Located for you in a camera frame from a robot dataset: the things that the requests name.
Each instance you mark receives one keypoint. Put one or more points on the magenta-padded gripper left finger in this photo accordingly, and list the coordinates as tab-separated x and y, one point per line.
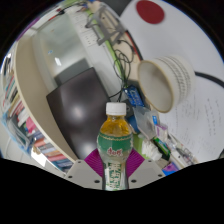
86	173

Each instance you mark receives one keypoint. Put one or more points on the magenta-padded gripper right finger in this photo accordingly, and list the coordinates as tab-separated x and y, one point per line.
143	173

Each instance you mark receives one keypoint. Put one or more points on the green-labelled plastic drink bottle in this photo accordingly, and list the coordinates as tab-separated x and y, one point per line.
115	143

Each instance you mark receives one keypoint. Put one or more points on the white tissue pack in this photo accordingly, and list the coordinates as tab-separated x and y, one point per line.
150	149

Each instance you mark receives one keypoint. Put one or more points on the blue and white tissue box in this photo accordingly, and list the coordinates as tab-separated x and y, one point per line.
170	168

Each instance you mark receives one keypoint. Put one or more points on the clear plastic container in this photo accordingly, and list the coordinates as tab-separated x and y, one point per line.
145	121

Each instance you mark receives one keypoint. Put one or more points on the black computer monitor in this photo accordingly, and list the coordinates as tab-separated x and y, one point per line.
80	113

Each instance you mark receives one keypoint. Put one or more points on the handwritten white paper sheet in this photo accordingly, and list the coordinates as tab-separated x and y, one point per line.
200	126

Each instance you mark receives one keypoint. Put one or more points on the blue circuit board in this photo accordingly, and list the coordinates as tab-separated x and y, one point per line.
135	96

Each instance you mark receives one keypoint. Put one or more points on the wooden shelf with books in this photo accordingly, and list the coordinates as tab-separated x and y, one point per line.
33	96

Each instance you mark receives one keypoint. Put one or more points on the white ribbed cup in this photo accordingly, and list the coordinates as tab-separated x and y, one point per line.
176	80

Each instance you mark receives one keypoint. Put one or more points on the blank white paper sheet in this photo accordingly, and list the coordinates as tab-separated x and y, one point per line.
186	40

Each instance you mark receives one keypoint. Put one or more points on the grey metal laptop stand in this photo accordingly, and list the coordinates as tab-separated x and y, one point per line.
113	30

